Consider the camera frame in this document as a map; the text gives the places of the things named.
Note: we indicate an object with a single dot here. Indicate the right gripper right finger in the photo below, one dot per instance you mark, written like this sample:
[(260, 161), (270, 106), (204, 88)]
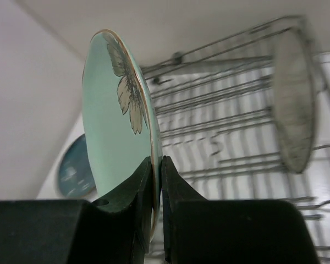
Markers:
[(179, 199)]

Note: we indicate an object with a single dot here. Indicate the dark blue round plate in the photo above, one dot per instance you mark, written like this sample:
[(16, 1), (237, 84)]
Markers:
[(74, 179)]

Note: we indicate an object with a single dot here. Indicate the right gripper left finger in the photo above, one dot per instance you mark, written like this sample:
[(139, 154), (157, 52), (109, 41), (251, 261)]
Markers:
[(127, 212)]

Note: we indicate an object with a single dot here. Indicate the grey wire dish rack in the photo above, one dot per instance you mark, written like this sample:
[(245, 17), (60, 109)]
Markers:
[(214, 107)]

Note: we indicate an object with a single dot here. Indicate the light green floral plate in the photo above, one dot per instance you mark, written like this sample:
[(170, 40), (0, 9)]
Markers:
[(119, 119)]

